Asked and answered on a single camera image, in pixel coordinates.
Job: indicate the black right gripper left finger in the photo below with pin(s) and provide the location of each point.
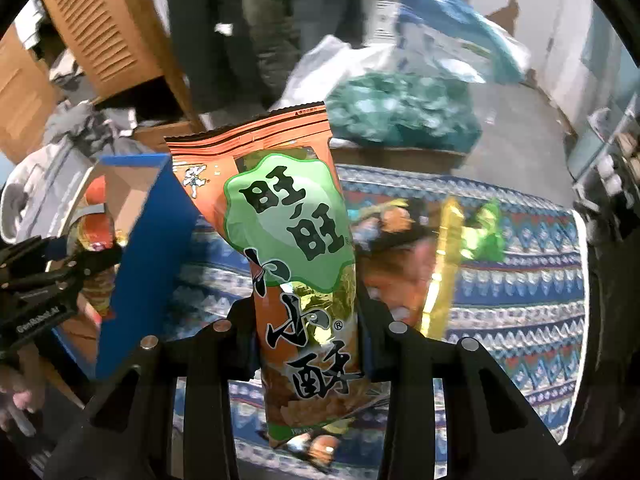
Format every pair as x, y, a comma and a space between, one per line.
124, 431

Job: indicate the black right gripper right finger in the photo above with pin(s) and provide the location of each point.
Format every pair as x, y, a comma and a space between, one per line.
492, 431

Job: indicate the red snack bag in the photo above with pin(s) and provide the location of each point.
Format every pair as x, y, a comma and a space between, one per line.
92, 230

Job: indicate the gold long snack packet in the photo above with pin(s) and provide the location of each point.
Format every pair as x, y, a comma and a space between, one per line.
440, 292

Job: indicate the orange green rice cracker bag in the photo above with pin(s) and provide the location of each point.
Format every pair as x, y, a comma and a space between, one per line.
270, 189

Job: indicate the person's left hand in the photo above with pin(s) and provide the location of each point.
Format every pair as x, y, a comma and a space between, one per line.
15, 397

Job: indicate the blue cardboard box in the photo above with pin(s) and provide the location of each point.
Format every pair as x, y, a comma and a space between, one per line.
149, 206

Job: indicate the blue patterned blanket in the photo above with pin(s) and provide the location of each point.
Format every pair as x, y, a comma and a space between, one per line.
528, 311

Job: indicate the grey clothes pile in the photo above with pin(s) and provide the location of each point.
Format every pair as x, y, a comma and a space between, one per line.
39, 193

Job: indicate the green snack packet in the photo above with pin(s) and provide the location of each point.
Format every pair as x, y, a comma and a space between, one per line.
482, 238

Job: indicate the large orange snack bag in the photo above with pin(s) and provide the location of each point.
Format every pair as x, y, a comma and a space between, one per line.
396, 245

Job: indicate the wooden louvered wardrobe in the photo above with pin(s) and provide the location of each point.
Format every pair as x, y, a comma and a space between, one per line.
120, 44

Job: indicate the metal shelf rack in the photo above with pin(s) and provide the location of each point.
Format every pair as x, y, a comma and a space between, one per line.
604, 165

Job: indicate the dark hanging coat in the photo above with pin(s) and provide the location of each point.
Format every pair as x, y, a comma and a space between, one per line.
234, 51

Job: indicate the teal patterned fabric bundle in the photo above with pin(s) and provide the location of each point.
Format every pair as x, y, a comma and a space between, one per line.
393, 110

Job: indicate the white plastic bag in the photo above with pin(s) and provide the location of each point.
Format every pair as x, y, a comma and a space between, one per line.
326, 65

